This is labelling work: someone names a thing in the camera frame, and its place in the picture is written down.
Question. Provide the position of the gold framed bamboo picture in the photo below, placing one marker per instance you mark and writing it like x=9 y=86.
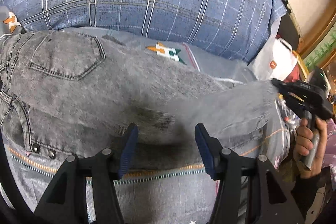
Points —
x=320 y=54

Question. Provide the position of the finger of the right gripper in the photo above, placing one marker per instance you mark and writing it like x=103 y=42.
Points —
x=293 y=102
x=281 y=86

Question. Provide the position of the red plastic bag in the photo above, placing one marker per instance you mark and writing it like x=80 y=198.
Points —
x=294 y=75

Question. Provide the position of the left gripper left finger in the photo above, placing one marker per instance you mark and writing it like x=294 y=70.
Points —
x=64 y=200

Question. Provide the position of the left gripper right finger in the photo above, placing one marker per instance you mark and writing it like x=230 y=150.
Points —
x=269 y=200

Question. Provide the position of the person's right hand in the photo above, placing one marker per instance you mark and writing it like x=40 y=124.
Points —
x=304 y=145

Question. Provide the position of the white paper shopping bag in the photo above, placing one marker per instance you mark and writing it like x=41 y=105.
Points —
x=275 y=59

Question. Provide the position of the purple floral cloth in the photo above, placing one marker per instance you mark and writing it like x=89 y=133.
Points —
x=329 y=157

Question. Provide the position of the grey denim pants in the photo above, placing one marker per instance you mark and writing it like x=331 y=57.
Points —
x=67 y=93

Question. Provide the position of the grey patterned bed sheet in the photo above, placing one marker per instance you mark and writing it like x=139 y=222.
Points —
x=180 y=195

